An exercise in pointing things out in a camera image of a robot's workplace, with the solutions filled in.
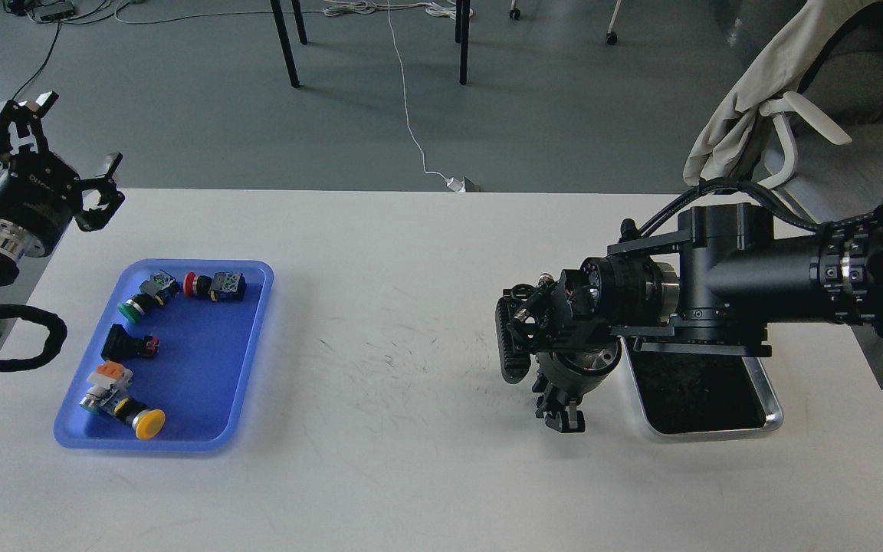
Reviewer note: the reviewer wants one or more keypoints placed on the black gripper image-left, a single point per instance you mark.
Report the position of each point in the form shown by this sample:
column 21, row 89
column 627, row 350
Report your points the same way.
column 36, row 191

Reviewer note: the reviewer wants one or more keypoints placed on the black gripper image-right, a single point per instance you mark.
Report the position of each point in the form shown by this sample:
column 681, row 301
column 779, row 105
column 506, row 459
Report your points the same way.
column 571, row 373

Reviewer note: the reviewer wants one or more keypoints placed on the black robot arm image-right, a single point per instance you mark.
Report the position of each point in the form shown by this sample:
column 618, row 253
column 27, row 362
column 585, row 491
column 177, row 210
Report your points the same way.
column 689, row 297

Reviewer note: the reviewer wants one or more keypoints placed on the silver metal tray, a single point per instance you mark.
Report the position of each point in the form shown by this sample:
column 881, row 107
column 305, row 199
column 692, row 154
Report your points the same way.
column 702, row 397

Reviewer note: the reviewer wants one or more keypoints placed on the blue plastic tray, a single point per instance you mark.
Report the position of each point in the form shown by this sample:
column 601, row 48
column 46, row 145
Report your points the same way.
column 198, row 377

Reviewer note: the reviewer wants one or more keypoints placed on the green push button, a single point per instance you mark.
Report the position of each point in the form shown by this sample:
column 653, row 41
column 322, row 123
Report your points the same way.
column 155, row 291

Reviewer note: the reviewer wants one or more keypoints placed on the red emergency stop button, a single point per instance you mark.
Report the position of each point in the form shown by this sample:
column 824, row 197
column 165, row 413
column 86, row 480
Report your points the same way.
column 222, row 287

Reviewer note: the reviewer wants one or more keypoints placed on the white power adapter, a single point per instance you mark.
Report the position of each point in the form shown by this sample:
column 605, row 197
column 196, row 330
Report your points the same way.
column 463, row 185

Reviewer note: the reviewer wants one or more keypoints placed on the yellow push button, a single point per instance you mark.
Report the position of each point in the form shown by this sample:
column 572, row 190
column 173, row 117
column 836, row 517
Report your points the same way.
column 146, row 422

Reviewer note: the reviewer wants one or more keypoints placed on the black table leg left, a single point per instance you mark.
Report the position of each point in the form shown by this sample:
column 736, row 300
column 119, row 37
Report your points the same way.
column 284, row 36

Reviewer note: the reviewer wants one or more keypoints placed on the black table leg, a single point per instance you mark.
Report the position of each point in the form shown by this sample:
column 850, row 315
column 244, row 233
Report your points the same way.
column 284, row 36
column 462, row 31

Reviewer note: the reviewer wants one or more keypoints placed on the black table leg right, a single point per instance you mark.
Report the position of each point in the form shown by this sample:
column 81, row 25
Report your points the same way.
column 462, row 31

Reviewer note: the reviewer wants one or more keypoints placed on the beige jacket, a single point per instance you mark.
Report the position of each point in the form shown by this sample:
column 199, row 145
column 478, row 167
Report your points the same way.
column 787, row 63

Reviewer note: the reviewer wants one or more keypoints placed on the black red switch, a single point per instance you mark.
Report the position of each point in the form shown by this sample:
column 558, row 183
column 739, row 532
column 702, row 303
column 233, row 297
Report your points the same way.
column 119, row 345

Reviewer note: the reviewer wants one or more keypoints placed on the orange grey switch block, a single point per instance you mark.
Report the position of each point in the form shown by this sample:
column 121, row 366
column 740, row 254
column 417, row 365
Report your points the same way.
column 111, row 375

